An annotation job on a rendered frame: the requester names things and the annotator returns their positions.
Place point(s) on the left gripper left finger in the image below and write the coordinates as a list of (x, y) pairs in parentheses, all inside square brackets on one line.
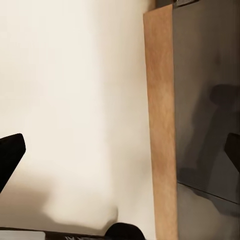
[(12, 149)]

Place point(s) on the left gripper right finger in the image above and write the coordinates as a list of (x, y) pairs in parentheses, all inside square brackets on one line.
[(232, 149)]

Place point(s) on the cabinet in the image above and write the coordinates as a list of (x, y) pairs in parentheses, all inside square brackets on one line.
[(206, 71)]

